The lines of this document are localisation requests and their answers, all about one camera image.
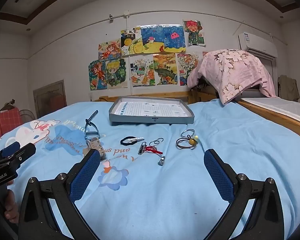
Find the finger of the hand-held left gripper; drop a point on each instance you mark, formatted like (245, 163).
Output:
(11, 148)
(27, 152)

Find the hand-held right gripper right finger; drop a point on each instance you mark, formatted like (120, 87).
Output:
(218, 175)

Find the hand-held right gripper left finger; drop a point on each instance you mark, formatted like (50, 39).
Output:
(86, 175)

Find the beige hair claw clip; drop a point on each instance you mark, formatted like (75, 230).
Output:
(96, 146)

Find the blue hair claw clip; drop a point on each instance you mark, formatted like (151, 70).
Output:
(91, 131)

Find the grey cardboard box tray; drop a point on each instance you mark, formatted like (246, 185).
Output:
(151, 111)

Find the person's left hand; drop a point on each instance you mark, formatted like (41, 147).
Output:
(11, 205)

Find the red plaid cloth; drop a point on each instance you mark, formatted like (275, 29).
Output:
(4, 126)

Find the electric fan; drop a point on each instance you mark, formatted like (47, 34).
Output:
(27, 116)

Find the large metal rings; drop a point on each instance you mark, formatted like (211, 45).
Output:
(188, 133)

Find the small brown door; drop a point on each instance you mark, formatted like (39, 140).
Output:
(49, 100)

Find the light blue printed bedsheet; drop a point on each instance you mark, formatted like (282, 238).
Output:
(152, 192)

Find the silver hair clip red ribbon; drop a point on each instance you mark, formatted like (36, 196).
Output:
(150, 148)

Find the small linked metal rings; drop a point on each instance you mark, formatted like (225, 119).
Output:
(156, 142)

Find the white mattress board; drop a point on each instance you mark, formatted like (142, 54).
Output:
(280, 107)

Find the pink floral blanket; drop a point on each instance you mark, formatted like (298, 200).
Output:
(235, 72)

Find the green jacket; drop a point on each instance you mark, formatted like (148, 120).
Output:
(289, 88)

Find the white air conditioner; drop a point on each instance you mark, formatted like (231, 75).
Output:
(257, 43)

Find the wooden bed frame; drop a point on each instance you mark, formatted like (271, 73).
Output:
(270, 113)

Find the group of colourful wall drawings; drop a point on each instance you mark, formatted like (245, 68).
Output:
(152, 55)

